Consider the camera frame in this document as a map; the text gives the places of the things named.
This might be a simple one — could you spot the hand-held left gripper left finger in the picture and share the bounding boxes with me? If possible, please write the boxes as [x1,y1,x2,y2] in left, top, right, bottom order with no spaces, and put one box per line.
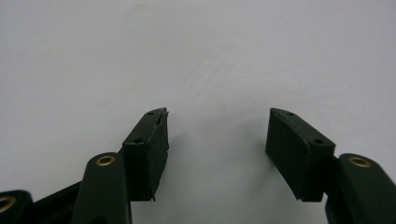
[121,107,170,203]

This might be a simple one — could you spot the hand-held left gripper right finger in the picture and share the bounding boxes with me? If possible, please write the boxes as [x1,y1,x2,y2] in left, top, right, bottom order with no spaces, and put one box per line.
[265,107,336,203]

